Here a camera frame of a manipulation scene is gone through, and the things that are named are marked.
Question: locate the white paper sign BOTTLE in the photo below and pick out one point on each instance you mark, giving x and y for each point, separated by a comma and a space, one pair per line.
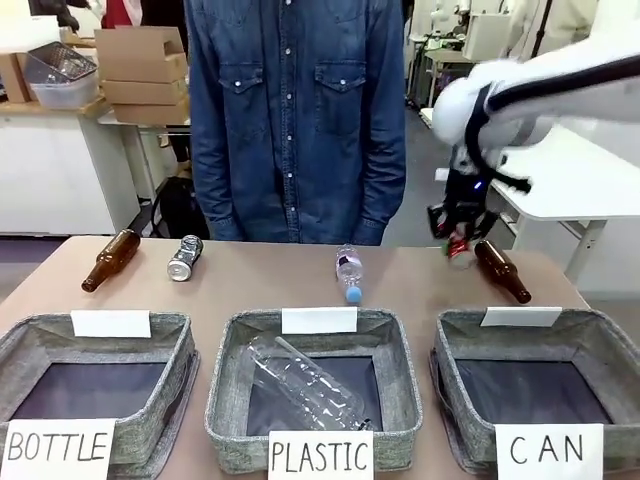
55, 447

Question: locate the white paper sign CAN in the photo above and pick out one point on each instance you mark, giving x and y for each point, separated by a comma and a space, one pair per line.
547, 450

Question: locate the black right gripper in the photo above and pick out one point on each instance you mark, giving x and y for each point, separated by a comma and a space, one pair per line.
462, 195

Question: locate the large clear plastic bottle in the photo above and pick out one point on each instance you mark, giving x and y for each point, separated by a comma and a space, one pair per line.
305, 385

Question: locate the crushed red can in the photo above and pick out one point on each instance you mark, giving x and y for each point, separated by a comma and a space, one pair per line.
459, 252

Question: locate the flat cardboard box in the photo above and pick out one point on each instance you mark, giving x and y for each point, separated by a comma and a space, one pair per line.
150, 112
145, 91

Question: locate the black backpack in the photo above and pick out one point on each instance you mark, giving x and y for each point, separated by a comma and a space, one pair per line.
177, 210

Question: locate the person's left forearm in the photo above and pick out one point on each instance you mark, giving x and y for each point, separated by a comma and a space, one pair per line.
382, 190

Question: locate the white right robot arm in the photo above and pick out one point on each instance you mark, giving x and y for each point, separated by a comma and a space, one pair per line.
555, 90

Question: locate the blank white paper label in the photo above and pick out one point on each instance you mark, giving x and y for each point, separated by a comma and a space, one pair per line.
520, 316
111, 323
320, 320

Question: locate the large open cardboard box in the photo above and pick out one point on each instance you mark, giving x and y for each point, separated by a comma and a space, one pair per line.
140, 55

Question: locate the white desk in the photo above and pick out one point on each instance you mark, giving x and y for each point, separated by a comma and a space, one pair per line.
575, 175

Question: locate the clear plastic storage bin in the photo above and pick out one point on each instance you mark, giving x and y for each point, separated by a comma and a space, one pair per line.
62, 80

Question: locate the small blue-capped plastic bottle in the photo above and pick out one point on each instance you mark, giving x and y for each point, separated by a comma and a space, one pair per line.
349, 270

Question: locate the white equipment box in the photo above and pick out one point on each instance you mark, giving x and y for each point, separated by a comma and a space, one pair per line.
487, 35

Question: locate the small brown cardboard box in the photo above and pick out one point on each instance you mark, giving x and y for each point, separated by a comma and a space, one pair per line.
12, 77

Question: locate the white paper sign PLASTIC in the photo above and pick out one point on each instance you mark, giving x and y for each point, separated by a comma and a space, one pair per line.
320, 455

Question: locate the grey basket labelled bottle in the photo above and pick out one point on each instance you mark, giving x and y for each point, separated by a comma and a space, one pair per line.
165, 350

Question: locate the person's right forearm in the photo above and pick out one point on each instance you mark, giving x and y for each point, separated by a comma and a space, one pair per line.
215, 190

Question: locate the brown glass bottle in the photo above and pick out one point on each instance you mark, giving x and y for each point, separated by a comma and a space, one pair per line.
500, 270
112, 260

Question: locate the person in denim shirt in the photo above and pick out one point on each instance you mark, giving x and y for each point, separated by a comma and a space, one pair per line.
295, 125

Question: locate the white cabinet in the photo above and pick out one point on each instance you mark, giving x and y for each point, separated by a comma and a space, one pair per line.
50, 170

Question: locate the grey basket labelled can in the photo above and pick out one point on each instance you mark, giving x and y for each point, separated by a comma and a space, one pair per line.
600, 350

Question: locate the crushed silver can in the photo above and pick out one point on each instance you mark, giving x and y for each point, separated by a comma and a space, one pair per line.
184, 260

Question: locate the grey basket labelled plastic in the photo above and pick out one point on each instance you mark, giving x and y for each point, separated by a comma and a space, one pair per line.
235, 360

